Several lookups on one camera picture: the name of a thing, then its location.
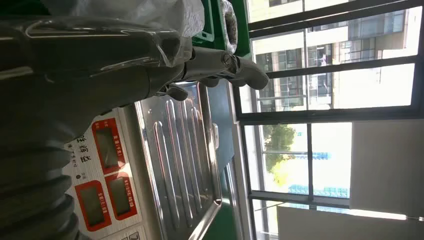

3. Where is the white courier package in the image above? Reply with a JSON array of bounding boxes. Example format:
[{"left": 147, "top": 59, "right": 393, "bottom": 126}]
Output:
[{"left": 24, "top": 0, "right": 206, "bottom": 72}]

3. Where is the dark framed window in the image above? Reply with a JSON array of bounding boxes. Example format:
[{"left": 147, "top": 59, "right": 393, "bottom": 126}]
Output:
[{"left": 231, "top": 0, "right": 424, "bottom": 240}]

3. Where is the white electronic scale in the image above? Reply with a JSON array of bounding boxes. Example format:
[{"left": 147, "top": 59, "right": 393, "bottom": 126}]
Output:
[{"left": 62, "top": 107, "right": 151, "bottom": 240}]

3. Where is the green conveyor belt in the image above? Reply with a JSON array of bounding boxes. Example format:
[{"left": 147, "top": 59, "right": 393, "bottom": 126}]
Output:
[{"left": 198, "top": 158, "right": 248, "bottom": 240}]

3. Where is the steel scale tray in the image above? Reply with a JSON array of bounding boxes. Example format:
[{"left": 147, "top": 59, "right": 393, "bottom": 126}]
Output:
[{"left": 134, "top": 81, "right": 223, "bottom": 240}]

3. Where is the green crate with wrapped coils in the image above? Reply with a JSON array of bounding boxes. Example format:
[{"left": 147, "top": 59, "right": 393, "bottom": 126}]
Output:
[{"left": 191, "top": 0, "right": 252, "bottom": 58}]

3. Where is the small white plastic device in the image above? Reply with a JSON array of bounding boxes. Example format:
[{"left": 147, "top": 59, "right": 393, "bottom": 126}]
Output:
[{"left": 211, "top": 122, "right": 221, "bottom": 151}]

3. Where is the plastic wrapped dark wire coil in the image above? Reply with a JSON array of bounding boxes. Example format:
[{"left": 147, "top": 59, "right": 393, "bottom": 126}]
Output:
[{"left": 220, "top": 0, "right": 239, "bottom": 55}]

